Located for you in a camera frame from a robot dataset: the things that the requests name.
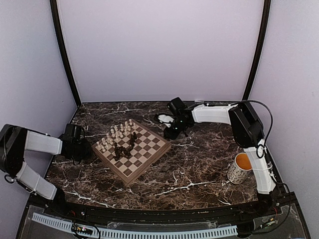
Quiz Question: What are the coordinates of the wooden chess board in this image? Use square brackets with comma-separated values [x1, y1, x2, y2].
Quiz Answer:
[92, 119, 171, 185]

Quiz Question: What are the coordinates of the black frame post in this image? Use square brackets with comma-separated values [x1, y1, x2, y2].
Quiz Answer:
[242, 0, 271, 100]
[49, 0, 82, 107]

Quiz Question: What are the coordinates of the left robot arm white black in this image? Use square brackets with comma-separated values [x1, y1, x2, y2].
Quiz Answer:
[0, 123, 92, 217]

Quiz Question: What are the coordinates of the right black frame post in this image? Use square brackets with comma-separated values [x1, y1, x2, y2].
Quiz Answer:
[242, 0, 271, 100]

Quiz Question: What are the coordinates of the pile of dark chess pieces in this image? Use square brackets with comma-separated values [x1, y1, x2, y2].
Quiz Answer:
[112, 132, 138, 161]

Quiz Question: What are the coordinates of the white slotted cable duct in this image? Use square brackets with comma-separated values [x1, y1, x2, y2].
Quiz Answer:
[31, 213, 238, 239]

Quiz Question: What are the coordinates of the patterned mug yellow inside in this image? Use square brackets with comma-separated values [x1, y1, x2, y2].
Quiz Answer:
[227, 152, 252, 185]

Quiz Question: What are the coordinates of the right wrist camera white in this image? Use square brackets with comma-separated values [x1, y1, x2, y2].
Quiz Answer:
[155, 114, 174, 124]

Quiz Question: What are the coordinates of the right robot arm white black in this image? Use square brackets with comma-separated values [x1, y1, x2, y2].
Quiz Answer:
[156, 98, 276, 195]

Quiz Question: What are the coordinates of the left black frame post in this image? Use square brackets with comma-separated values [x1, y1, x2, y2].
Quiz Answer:
[49, 0, 82, 107]

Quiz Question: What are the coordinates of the black front rail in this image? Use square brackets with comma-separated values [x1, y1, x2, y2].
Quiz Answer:
[29, 196, 282, 225]

